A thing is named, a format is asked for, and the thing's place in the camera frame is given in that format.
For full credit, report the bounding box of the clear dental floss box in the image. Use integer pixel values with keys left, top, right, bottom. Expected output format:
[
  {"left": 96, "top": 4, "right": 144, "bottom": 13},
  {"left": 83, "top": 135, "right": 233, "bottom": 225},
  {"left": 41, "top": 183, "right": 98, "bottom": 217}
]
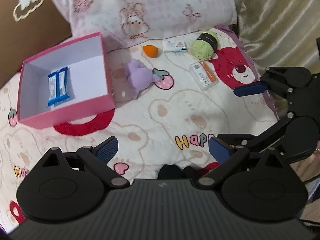
[{"left": 189, "top": 61, "right": 218, "bottom": 90}]

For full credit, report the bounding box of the green yarn ball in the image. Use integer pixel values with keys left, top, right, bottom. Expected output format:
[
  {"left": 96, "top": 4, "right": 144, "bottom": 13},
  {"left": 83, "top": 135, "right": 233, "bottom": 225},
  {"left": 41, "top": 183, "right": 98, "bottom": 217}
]
[{"left": 190, "top": 31, "right": 219, "bottom": 61}]

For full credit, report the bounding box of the blue snack packet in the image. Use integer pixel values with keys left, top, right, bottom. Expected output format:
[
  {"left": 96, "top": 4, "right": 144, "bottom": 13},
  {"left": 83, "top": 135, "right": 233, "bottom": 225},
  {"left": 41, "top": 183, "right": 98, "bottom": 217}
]
[{"left": 47, "top": 67, "right": 70, "bottom": 107}]

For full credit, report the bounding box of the purple plush toy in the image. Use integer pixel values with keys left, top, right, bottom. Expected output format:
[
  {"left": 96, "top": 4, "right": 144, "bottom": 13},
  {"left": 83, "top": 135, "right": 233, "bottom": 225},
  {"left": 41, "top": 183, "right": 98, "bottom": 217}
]
[{"left": 124, "top": 59, "right": 163, "bottom": 99}]

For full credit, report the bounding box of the gold satin curtain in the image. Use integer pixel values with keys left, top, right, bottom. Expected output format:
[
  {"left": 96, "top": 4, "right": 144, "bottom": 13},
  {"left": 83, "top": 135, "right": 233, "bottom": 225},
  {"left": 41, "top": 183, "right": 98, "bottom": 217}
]
[{"left": 238, "top": 0, "right": 319, "bottom": 74}]

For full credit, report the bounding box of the pink cardboard box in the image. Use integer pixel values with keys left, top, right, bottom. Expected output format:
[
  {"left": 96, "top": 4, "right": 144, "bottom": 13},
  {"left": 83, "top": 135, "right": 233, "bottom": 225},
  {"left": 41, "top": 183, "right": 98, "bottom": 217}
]
[{"left": 17, "top": 33, "right": 116, "bottom": 129}]

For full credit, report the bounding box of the white tissue pack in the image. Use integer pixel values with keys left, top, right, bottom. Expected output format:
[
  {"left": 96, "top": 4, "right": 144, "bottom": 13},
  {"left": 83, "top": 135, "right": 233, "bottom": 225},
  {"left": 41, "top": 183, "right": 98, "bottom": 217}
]
[{"left": 162, "top": 40, "right": 187, "bottom": 53}]

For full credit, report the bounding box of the orange makeup sponge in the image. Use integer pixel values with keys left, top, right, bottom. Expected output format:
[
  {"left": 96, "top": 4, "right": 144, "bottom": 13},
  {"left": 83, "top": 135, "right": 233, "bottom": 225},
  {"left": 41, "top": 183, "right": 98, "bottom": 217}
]
[{"left": 142, "top": 45, "right": 161, "bottom": 59}]

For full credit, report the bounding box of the pink checked pillow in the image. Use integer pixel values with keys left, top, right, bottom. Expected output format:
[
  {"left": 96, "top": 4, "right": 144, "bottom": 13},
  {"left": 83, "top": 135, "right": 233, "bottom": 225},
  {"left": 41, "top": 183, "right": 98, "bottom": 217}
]
[{"left": 52, "top": 0, "right": 237, "bottom": 50}]

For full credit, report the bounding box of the brown cloud pillow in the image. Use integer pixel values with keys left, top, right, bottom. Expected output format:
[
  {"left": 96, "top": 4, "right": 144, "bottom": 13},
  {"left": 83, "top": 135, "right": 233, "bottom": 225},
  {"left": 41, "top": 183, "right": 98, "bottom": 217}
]
[{"left": 1, "top": 0, "right": 72, "bottom": 86}]

